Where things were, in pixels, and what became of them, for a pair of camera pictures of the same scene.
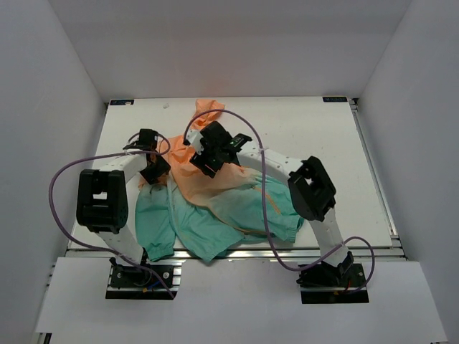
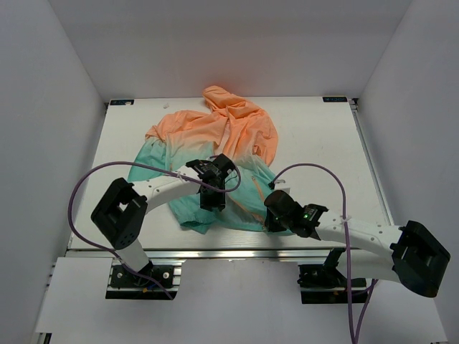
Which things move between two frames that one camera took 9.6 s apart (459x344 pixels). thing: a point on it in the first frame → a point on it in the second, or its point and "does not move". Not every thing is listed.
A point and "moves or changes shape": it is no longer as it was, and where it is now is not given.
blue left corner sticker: [122, 102] does not move
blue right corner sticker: [334, 99] does not move
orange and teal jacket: [188, 212] moves or changes shape
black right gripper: [200, 161] → [271, 226]
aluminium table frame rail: [396, 239] does not move
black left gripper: [163, 166] → [219, 201]
